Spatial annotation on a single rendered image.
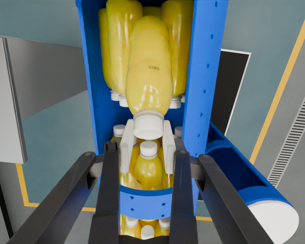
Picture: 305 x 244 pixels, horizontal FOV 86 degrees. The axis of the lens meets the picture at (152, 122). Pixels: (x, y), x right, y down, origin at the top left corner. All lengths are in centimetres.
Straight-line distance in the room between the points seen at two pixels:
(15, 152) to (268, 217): 93
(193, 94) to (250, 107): 154
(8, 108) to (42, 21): 118
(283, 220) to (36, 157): 204
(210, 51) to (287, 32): 158
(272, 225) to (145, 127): 76
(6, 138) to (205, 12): 63
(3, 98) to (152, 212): 51
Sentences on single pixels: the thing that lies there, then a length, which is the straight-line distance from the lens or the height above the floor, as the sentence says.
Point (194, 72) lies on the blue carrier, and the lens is 27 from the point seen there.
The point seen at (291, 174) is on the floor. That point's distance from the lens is 248.
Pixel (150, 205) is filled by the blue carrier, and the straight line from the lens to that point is 37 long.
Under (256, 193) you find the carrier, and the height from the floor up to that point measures 100.
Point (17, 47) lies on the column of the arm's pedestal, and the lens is 78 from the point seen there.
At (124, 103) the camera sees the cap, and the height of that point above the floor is 113.
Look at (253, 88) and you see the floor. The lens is 177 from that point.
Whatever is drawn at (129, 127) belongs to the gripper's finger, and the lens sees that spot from 19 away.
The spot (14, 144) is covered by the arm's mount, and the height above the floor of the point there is 102.
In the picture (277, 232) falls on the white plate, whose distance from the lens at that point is 93.
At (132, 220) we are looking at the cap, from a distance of 59.
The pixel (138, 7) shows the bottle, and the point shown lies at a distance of 37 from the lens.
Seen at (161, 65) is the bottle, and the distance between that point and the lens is 24.
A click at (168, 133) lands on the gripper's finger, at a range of 17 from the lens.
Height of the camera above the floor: 148
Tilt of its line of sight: 69 degrees down
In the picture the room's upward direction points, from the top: 179 degrees clockwise
